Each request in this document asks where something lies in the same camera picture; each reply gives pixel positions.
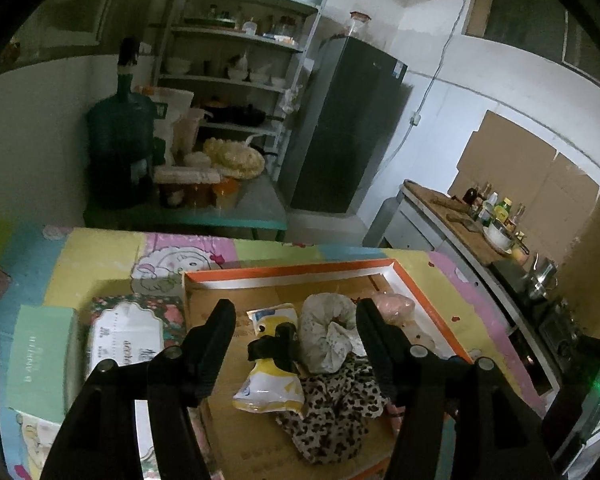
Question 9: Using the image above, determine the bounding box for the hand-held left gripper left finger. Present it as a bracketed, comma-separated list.
[40, 299, 237, 480]

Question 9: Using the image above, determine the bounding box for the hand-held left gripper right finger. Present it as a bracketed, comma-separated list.
[355, 299, 558, 480]

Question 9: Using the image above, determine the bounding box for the pinkish plush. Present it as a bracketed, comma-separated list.
[372, 292, 416, 326]

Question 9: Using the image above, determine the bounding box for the white floral cloth bundle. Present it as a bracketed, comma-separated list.
[298, 294, 366, 375]

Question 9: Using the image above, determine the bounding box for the yellow white pouch black clip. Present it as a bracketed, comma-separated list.
[232, 305, 306, 413]

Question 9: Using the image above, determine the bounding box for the leopard print cloth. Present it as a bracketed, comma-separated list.
[275, 355, 391, 466]

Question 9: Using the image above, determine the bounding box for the orange rimmed cardboard box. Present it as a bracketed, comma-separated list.
[182, 258, 481, 480]

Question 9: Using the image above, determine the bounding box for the floral tissue pack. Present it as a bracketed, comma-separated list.
[82, 294, 188, 386]

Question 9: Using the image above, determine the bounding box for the cartoon printed bedsheet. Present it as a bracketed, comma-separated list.
[0, 220, 526, 480]

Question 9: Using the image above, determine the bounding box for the small teal table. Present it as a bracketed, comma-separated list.
[82, 172, 288, 243]

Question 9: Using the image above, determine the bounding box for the metal kettle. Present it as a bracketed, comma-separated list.
[527, 255, 558, 298]

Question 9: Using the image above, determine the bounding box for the orange plastic container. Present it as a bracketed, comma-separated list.
[213, 180, 241, 209]

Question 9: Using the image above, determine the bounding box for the kitchen knife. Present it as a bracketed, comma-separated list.
[447, 212, 483, 233]

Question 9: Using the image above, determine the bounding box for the wooden top kitchen counter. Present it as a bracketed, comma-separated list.
[365, 179, 571, 396]

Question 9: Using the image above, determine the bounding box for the black gas stove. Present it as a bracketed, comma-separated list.
[490, 257, 581, 311]

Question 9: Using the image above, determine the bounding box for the white bowl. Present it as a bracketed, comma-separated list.
[482, 222, 516, 251]

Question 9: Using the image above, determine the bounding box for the white foam package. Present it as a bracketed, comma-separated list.
[154, 166, 222, 184]

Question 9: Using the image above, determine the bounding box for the green tissue box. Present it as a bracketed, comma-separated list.
[5, 305, 83, 423]

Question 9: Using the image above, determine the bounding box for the cluster of condiment bottles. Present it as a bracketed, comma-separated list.
[462, 182, 531, 241]

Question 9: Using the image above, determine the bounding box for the pale yellow cabbage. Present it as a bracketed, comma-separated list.
[202, 138, 266, 179]

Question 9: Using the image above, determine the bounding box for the translucent plastic container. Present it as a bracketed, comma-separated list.
[172, 107, 206, 153]

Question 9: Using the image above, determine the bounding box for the blue water jug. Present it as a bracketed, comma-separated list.
[86, 91, 158, 209]

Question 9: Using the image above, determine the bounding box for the dark grey refrigerator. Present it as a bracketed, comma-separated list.
[278, 36, 409, 213]

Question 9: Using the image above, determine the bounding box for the black wok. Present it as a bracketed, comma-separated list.
[202, 97, 268, 126]

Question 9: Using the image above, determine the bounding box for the white sack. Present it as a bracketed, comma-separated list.
[140, 87, 196, 166]

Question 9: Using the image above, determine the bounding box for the black water pump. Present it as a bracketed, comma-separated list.
[117, 37, 140, 96]

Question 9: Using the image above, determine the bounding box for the white metal shelf rack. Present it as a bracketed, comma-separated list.
[152, 0, 326, 181]

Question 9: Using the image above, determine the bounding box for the glass jar with red lid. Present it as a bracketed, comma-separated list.
[349, 10, 370, 38]

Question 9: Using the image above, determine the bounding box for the row of glass jars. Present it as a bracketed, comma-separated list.
[190, 5, 301, 41]

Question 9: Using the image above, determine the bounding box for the high window with grille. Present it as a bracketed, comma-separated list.
[462, 0, 600, 86]

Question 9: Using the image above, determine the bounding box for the sliding glass window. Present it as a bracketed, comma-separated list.
[0, 0, 196, 86]

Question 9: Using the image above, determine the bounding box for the brown cardboard wall panel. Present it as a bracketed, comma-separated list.
[447, 110, 600, 356]

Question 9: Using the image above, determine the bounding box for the white wall cable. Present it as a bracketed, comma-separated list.
[375, 0, 473, 181]

